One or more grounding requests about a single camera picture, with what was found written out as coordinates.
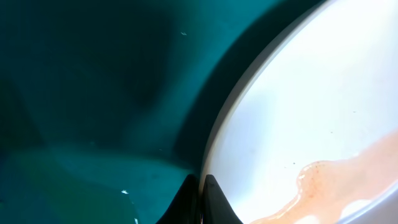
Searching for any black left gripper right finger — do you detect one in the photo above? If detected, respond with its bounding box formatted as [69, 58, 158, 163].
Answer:
[202, 174, 243, 224]

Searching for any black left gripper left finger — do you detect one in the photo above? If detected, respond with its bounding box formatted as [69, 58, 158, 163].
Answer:
[156, 174, 199, 224]

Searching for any white plate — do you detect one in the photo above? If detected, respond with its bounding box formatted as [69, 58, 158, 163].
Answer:
[200, 0, 397, 223]

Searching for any teal plastic tray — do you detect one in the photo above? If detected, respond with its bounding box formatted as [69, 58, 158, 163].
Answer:
[1, 0, 318, 223]

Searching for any red stain on top plate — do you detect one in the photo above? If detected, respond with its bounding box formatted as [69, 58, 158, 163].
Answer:
[253, 132, 397, 224]

